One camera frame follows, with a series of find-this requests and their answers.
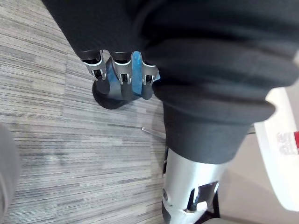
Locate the grey sofa edge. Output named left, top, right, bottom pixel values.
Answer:
left=0, top=123, right=22, bottom=224

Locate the robot leg with dark foot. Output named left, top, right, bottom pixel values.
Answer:
left=92, top=51, right=162, bottom=110

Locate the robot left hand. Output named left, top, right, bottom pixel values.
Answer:
left=42, top=0, right=299, bottom=224

